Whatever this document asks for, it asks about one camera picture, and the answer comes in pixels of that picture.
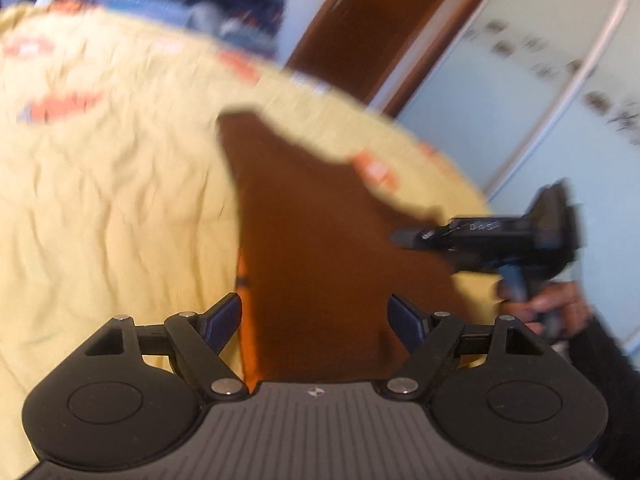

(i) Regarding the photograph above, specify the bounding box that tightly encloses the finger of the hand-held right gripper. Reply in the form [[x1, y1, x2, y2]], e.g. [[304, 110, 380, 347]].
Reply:
[[389, 226, 453, 252]]

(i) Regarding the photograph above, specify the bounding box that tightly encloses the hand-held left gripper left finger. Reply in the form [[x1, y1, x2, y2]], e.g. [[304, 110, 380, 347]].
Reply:
[[84, 292, 251, 402]]

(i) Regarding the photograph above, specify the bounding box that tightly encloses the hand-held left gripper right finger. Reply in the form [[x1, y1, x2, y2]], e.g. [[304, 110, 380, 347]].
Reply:
[[385, 294, 552, 402]]

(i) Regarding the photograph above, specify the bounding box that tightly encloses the brown wooden door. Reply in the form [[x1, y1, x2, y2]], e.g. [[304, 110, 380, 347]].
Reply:
[[284, 0, 468, 113]]

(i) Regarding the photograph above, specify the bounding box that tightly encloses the blue bedding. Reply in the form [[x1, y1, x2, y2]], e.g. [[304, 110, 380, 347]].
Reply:
[[0, 0, 211, 28]]

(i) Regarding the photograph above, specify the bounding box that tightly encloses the brown cloth garment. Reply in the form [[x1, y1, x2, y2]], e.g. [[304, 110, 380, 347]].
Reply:
[[217, 106, 482, 387]]

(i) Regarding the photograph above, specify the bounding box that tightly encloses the person's right hand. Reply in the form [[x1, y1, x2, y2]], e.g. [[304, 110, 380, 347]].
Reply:
[[494, 280, 592, 343]]

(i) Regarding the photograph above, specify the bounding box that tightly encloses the yellow orange-printed bed sheet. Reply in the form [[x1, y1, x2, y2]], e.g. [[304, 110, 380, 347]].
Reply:
[[0, 2, 497, 480]]

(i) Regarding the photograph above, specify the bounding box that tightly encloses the person's right forearm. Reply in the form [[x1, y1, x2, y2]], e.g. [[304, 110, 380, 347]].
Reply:
[[562, 312, 640, 480]]

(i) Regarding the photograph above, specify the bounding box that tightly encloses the white sliding-door wardrobe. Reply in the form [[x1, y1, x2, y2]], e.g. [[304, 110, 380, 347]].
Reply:
[[382, 0, 640, 283]]

